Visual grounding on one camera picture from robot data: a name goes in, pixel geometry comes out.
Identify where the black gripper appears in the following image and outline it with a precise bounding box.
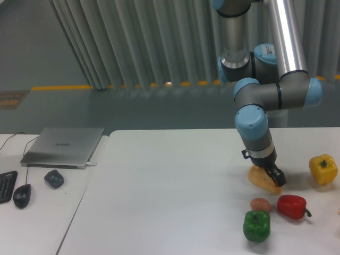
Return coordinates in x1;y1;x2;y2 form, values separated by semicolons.
241;149;287;187

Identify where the triangular bread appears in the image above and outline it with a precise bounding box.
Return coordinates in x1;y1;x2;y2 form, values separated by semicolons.
248;165;282;195

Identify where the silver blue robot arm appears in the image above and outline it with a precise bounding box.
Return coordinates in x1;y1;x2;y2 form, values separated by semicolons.
211;1;322;187

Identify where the brown egg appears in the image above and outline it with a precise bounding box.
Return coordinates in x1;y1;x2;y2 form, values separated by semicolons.
250;198;271;213

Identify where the red bell pepper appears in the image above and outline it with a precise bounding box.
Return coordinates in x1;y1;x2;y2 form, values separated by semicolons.
277;194;312;220

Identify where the yellow bell pepper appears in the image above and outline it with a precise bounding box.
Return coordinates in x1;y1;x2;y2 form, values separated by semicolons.
309;154;338;185

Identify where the green bell pepper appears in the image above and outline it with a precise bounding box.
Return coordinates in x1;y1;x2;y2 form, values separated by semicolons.
243;210;270;243

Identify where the white pleated curtain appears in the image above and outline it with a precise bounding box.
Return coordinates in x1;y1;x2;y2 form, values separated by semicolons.
49;1;339;90

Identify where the silver laptop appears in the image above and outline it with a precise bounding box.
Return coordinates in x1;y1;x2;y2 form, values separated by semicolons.
21;127;104;169

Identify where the small black device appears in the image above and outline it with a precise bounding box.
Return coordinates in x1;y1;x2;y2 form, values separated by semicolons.
44;169;64;189

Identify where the black computer mouse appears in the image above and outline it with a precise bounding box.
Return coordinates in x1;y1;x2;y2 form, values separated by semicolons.
13;184;32;209

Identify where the black keyboard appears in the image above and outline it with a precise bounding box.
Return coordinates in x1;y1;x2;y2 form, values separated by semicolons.
0;171;18;204

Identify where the black mouse cable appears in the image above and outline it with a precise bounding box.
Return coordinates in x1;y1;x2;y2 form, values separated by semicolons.
23;140;40;185

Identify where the black thin cable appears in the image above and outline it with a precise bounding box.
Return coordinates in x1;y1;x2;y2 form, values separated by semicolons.
0;132;27;151

